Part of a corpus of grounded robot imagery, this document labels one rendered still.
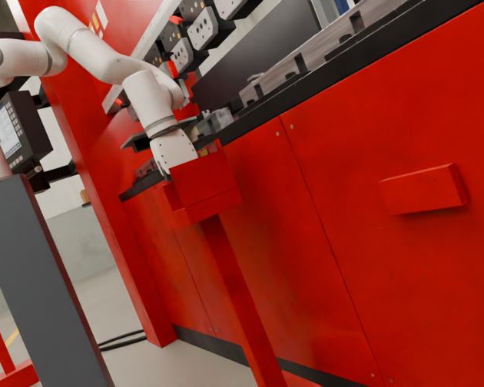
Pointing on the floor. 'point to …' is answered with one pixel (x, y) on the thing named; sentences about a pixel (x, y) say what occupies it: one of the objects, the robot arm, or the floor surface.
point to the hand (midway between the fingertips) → (191, 186)
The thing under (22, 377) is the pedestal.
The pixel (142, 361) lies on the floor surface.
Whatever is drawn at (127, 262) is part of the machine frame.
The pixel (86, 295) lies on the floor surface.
